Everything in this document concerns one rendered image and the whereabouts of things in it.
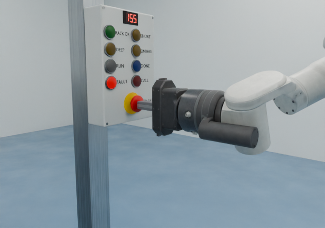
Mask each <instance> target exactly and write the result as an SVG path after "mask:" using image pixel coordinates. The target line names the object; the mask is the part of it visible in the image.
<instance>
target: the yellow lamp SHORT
mask: <svg viewBox="0 0 325 228"><path fill-rule="evenodd" d="M140 38H141V34H140V31H139V30H137V29H135V30H134V31H133V39H134V40H135V41H138V40H140Z"/></svg>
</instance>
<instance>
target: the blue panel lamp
mask: <svg viewBox="0 0 325 228"><path fill-rule="evenodd" d="M133 69H134V71H136V72H138V71H140V69H141V63H140V62H139V61H138V60H136V61H135V62H134V63H133Z"/></svg>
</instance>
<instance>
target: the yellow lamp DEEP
mask: <svg viewBox="0 0 325 228"><path fill-rule="evenodd" d="M106 52H107V53H108V54H109V55H110V56H112V55H113V54H114V53H115V52H116V47H115V45H114V44H112V43H108V44H107V46H106Z"/></svg>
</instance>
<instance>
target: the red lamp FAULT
mask: <svg viewBox="0 0 325 228"><path fill-rule="evenodd" d="M116 84H117V81H116V79H115V78H114V77H109V78H108V79H107V86H108V87H109V88H110V89H113V88H114V87H115V86H116Z"/></svg>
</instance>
